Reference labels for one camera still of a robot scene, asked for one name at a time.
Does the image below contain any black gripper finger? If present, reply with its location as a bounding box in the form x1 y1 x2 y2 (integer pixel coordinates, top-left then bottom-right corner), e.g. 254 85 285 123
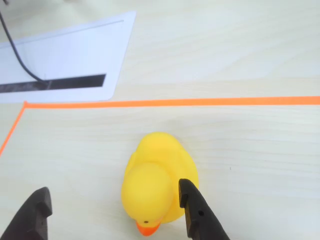
178 178 231 240
0 186 53 240

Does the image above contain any yellow rubber duck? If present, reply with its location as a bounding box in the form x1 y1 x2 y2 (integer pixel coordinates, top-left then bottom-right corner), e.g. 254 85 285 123
120 131 200 237

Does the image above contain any short orange tape strip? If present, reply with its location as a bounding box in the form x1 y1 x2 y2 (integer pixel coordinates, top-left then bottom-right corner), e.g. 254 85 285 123
0 101 27 157

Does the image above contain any long orange tape strip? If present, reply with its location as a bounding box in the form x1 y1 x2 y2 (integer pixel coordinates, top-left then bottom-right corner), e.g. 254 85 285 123
23 96 320 110

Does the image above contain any white paper with black bar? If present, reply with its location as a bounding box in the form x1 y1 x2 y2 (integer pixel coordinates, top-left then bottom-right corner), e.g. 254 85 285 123
0 10 137 105

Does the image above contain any thin black cable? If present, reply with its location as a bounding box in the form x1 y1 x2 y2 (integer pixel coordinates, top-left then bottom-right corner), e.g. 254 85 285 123
0 9 52 85

